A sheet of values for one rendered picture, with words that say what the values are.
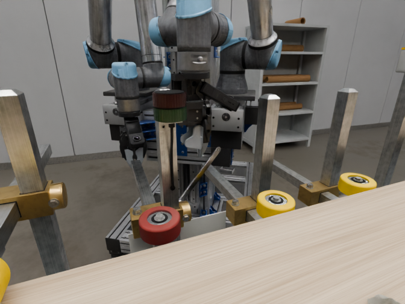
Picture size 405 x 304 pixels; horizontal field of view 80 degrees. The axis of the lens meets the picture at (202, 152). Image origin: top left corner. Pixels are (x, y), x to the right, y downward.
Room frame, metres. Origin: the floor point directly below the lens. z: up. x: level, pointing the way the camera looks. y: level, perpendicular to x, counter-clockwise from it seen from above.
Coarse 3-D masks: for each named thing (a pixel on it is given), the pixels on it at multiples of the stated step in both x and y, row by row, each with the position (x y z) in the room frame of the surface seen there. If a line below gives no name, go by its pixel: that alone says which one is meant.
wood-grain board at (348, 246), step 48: (384, 192) 0.49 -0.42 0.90; (192, 240) 0.33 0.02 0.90; (240, 240) 0.33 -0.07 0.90; (288, 240) 0.33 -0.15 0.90; (336, 240) 0.33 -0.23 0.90; (384, 240) 0.33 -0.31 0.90; (48, 288) 0.24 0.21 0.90; (96, 288) 0.24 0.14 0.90; (144, 288) 0.24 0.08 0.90; (192, 288) 0.24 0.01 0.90; (240, 288) 0.24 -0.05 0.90; (288, 288) 0.24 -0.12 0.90; (336, 288) 0.24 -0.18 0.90; (384, 288) 0.24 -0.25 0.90
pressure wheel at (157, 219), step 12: (144, 216) 0.39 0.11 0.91; (156, 216) 0.39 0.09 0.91; (168, 216) 0.40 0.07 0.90; (144, 228) 0.36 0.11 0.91; (156, 228) 0.36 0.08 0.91; (168, 228) 0.36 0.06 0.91; (180, 228) 0.39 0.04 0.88; (144, 240) 0.36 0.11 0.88; (156, 240) 0.35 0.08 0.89; (168, 240) 0.36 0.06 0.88
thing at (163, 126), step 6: (162, 90) 0.45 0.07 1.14; (168, 90) 0.45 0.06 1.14; (174, 90) 0.45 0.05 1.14; (180, 90) 0.45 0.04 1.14; (156, 108) 0.42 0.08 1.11; (162, 108) 0.41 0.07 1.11; (168, 108) 0.41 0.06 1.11; (174, 108) 0.41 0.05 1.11; (180, 108) 0.42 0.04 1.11; (162, 126) 0.46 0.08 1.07; (168, 126) 0.46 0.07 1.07; (174, 126) 0.43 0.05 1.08; (174, 186) 0.47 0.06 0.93
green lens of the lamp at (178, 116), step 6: (186, 108) 0.44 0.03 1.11; (156, 114) 0.42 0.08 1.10; (162, 114) 0.41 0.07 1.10; (168, 114) 0.41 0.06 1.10; (174, 114) 0.41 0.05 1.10; (180, 114) 0.42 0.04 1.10; (186, 114) 0.44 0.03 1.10; (156, 120) 0.42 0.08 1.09; (162, 120) 0.41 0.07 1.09; (168, 120) 0.41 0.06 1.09; (174, 120) 0.41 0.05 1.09; (180, 120) 0.42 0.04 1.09
